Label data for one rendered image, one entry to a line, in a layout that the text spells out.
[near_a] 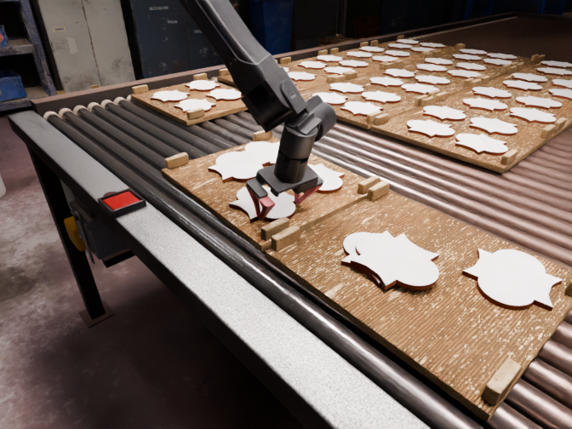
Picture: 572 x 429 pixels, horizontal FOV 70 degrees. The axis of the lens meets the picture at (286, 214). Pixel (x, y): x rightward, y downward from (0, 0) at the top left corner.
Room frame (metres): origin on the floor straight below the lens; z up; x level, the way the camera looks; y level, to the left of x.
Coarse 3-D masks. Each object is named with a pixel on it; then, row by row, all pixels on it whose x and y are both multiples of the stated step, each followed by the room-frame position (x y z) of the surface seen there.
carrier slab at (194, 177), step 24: (192, 168) 0.91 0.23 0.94; (336, 168) 0.91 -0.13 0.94; (192, 192) 0.78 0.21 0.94; (216, 192) 0.78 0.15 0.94; (288, 192) 0.78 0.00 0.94; (336, 192) 0.78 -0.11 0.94; (216, 216) 0.71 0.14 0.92; (240, 216) 0.69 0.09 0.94; (312, 216) 0.69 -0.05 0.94; (264, 240) 0.61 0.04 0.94
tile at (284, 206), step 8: (240, 192) 0.77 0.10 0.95; (248, 192) 0.77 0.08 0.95; (240, 200) 0.73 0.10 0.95; (248, 200) 0.73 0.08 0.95; (272, 200) 0.73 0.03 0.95; (280, 200) 0.73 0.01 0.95; (288, 200) 0.73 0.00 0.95; (232, 208) 0.72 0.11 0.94; (240, 208) 0.71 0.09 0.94; (248, 208) 0.70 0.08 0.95; (272, 208) 0.70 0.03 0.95; (280, 208) 0.70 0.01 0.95; (288, 208) 0.70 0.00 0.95; (248, 216) 0.69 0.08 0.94; (256, 216) 0.67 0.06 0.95; (272, 216) 0.67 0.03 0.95; (280, 216) 0.67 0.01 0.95; (288, 216) 0.67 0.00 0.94
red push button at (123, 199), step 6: (126, 192) 0.80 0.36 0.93; (108, 198) 0.77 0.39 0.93; (114, 198) 0.77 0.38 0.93; (120, 198) 0.77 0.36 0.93; (126, 198) 0.77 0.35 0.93; (132, 198) 0.77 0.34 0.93; (108, 204) 0.75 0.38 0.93; (114, 204) 0.75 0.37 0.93; (120, 204) 0.75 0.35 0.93; (126, 204) 0.75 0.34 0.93
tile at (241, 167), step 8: (232, 152) 0.96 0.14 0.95; (240, 152) 0.96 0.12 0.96; (248, 152) 0.96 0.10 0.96; (216, 160) 0.93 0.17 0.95; (224, 160) 0.92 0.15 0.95; (232, 160) 0.92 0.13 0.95; (240, 160) 0.92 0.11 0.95; (248, 160) 0.91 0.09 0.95; (256, 160) 0.91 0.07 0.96; (264, 160) 0.91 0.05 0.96; (208, 168) 0.89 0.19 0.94; (216, 168) 0.89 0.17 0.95; (224, 168) 0.88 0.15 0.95; (232, 168) 0.88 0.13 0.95; (240, 168) 0.88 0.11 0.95; (248, 168) 0.88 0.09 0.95; (256, 168) 0.87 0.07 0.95; (224, 176) 0.84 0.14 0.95; (232, 176) 0.84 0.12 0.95; (240, 176) 0.84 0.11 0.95; (248, 176) 0.83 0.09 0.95
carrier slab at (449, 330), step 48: (336, 240) 0.61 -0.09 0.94; (432, 240) 0.61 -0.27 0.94; (480, 240) 0.61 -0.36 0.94; (336, 288) 0.48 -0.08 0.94; (432, 288) 0.48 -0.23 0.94; (384, 336) 0.38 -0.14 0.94; (432, 336) 0.38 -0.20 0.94; (480, 336) 0.38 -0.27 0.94; (528, 336) 0.38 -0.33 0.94; (480, 384) 0.31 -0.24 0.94
